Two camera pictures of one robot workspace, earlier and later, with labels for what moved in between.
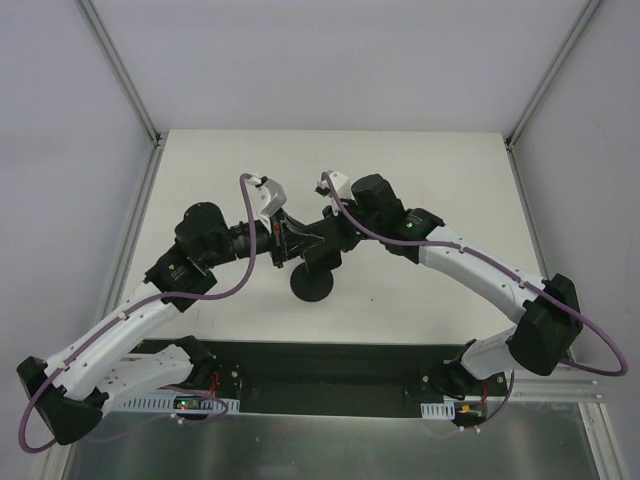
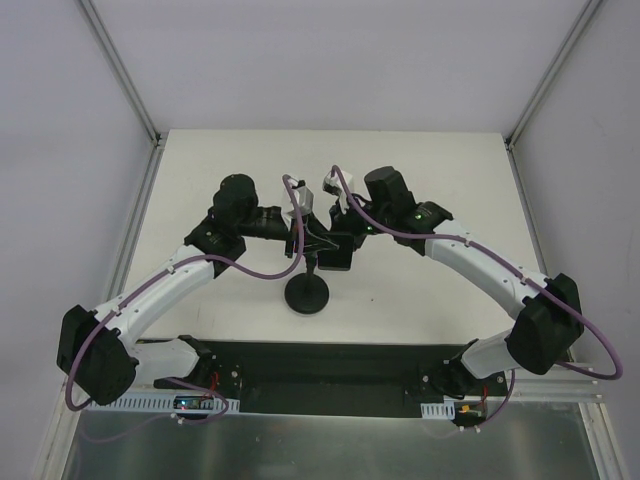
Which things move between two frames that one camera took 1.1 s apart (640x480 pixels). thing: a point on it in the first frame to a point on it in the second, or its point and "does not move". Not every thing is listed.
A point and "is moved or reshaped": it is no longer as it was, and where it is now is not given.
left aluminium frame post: [118, 69] does not move
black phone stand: [313, 279] is moved or reshaped
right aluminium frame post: [587, 12] does not move
